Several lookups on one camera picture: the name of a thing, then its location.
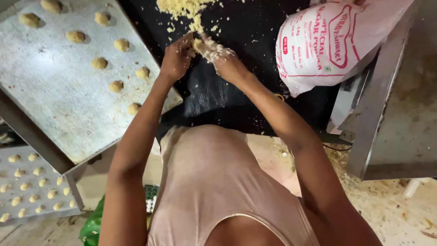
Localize white red-printed powder bag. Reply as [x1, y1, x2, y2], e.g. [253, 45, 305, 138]
[275, 0, 416, 98]

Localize smaller metal baking tray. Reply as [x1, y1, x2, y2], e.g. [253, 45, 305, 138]
[0, 145, 82, 223]

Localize beige sleeveless shirt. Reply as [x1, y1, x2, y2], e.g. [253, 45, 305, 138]
[147, 124, 321, 246]

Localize heap of crumbly yellow dough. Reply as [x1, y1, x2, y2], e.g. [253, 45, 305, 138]
[156, 0, 223, 35]

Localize person's left hand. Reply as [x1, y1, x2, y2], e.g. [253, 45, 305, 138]
[160, 31, 196, 83]

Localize black cable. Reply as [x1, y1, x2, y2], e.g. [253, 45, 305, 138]
[323, 143, 353, 152]

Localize green plastic bag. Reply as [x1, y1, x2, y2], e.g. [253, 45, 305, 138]
[79, 195, 106, 246]

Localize yellow dough lump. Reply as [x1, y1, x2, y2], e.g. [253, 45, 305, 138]
[191, 38, 207, 56]

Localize white plastic leg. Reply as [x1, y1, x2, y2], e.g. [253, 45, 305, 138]
[404, 178, 431, 199]

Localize steel machine housing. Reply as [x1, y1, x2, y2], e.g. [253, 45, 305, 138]
[346, 0, 437, 181]

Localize large metal baking tray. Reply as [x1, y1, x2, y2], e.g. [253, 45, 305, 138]
[0, 0, 183, 166]

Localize black tray with white eggs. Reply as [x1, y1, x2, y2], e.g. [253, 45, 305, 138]
[144, 184, 160, 214]

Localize rows of small dough balls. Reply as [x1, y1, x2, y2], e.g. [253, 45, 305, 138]
[0, 153, 76, 223]

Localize person's right hand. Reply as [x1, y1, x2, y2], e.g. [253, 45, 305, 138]
[193, 32, 254, 85]

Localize group of dough balls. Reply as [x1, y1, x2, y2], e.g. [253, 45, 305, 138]
[18, 0, 151, 116]

